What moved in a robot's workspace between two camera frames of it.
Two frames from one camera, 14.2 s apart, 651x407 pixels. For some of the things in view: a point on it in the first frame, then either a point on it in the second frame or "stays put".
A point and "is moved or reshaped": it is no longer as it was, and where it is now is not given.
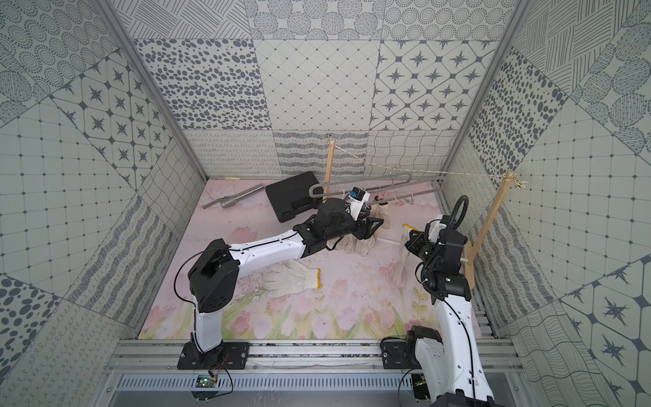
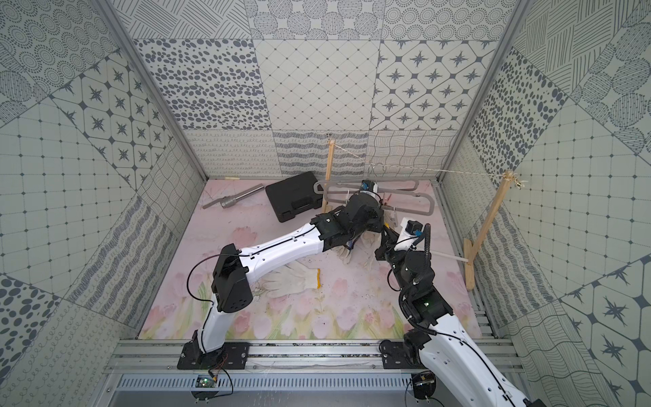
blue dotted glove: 290,276 stays put
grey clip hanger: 437,184 is moved or reshaped
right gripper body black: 422,248 → 386,254
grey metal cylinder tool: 226,202 stays put
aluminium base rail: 141,357 stays put
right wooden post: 473,248 stays put
